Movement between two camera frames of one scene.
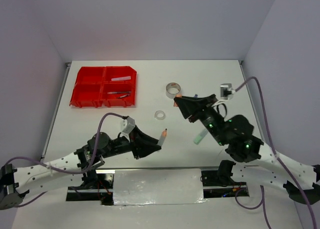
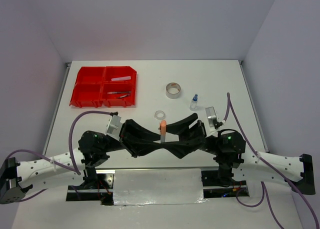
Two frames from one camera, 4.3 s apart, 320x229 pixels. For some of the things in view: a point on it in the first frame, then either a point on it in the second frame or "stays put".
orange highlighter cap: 175,104 to 163,127
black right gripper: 188,105 to 180,149
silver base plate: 161,186 stays put
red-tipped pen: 118,92 stays put
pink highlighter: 121,78 stays put
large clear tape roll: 172,89 stays put
